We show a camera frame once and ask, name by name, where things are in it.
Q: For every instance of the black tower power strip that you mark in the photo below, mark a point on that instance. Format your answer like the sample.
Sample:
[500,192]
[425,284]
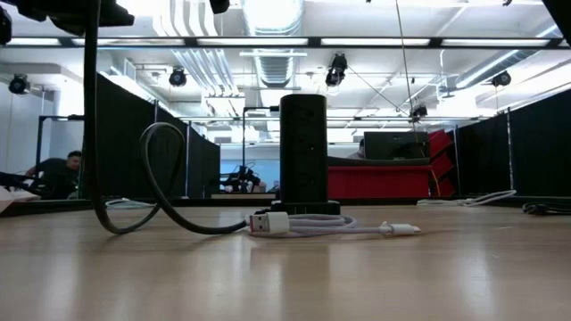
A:
[303,147]

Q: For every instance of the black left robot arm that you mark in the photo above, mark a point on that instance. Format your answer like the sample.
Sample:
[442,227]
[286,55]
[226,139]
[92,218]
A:
[31,9]

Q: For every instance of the background black robot arm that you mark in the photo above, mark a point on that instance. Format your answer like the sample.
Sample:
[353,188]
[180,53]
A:
[13,180]
[243,178]

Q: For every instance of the black ceiling spotlight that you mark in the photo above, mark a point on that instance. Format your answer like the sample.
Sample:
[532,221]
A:
[19,84]
[336,71]
[418,112]
[502,79]
[177,78]

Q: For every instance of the black partition panel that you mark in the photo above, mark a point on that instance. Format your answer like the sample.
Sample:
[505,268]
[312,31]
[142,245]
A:
[116,147]
[540,151]

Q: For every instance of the person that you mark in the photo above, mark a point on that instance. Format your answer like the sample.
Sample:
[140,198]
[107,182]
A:
[58,178]
[358,151]

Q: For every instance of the light wood desk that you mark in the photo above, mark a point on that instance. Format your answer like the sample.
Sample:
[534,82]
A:
[241,196]

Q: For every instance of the black monitor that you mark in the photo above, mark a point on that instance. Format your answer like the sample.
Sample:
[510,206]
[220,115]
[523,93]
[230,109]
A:
[392,146]

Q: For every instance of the red storage bin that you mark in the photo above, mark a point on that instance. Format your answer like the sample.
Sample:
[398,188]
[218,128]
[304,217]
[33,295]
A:
[379,183]

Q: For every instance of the red stacked shelf bins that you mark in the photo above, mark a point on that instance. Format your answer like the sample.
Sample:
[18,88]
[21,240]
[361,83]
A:
[441,167]

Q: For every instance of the silver ventilation duct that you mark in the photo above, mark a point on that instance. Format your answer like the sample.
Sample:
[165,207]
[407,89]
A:
[274,67]

